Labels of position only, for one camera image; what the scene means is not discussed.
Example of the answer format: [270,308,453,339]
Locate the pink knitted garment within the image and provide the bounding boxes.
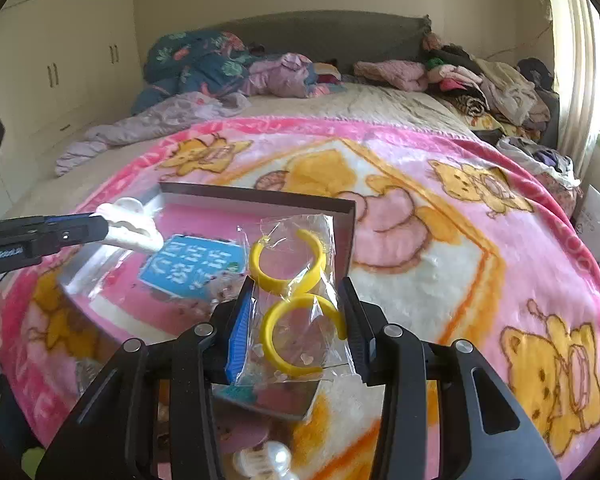
[353,59,429,93]

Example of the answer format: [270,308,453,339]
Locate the dark blue floral quilt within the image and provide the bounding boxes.
[130,30,255,117]

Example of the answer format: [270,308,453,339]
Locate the pink cartoon printed blanket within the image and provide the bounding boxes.
[0,115,600,480]

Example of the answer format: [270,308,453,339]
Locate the cream wardrobe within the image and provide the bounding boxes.
[0,0,137,213]

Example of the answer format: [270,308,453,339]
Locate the white pearl hair clip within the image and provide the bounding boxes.
[231,440,307,480]

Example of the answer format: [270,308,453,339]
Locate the grey shallow cardboard box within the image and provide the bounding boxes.
[59,182,357,422]

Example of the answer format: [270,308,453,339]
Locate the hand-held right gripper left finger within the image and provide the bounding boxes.
[35,276,257,480]

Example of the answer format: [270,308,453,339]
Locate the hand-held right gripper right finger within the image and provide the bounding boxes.
[337,276,563,480]

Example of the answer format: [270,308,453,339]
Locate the bed with grey headboard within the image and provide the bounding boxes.
[0,10,563,221]

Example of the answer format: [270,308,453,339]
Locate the pile of mixed clothes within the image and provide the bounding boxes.
[421,32,583,188]

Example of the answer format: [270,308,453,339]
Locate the cream curtain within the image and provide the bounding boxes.
[541,0,600,173]

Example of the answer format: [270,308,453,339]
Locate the purple crumpled garment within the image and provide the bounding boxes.
[246,52,342,100]

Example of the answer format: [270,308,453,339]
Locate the white plastic bag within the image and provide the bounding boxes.
[574,184,600,262]

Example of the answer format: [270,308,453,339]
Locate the speckled pink scrunchie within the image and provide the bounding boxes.
[214,402,282,461]

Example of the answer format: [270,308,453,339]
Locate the clear bag of yellow earrings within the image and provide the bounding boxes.
[236,212,352,389]

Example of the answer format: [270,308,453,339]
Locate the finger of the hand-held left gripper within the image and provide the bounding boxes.
[41,212,112,248]

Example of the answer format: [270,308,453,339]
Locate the white hair claw clip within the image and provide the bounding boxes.
[96,197,165,255]

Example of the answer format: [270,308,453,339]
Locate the lilac crumpled sheet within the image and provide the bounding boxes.
[55,91,252,177]

